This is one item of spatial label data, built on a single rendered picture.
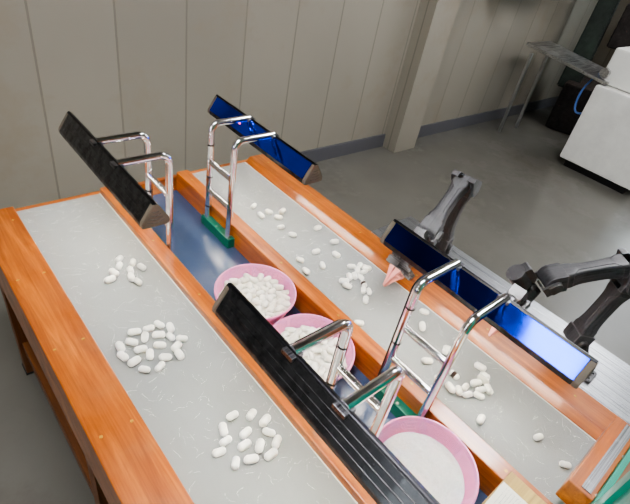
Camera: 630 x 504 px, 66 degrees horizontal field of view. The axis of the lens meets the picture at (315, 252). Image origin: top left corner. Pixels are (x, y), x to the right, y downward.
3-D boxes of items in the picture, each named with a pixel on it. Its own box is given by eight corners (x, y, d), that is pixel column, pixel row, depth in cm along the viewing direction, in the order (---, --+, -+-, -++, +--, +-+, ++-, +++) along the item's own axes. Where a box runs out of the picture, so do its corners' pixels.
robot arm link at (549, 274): (549, 282, 140) (657, 264, 138) (536, 263, 147) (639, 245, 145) (544, 312, 147) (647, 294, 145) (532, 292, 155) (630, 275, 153)
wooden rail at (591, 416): (261, 185, 247) (265, 152, 236) (602, 463, 149) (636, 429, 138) (242, 190, 240) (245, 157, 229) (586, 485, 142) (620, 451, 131)
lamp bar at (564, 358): (396, 234, 147) (402, 214, 142) (590, 375, 113) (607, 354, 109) (378, 242, 142) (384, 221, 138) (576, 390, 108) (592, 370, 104)
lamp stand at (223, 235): (240, 211, 208) (249, 111, 182) (267, 235, 198) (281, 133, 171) (201, 222, 197) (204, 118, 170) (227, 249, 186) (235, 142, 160)
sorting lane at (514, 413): (244, 165, 232) (244, 161, 230) (611, 460, 134) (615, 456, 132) (187, 178, 214) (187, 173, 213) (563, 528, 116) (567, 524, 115)
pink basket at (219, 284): (262, 275, 178) (265, 255, 172) (308, 320, 163) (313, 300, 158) (197, 300, 162) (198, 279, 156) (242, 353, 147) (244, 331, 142)
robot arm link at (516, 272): (512, 287, 140) (552, 266, 136) (501, 268, 147) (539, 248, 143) (527, 309, 146) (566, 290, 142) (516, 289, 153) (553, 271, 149)
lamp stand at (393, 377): (314, 424, 132) (348, 306, 106) (365, 483, 121) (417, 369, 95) (257, 462, 121) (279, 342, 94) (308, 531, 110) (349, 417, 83)
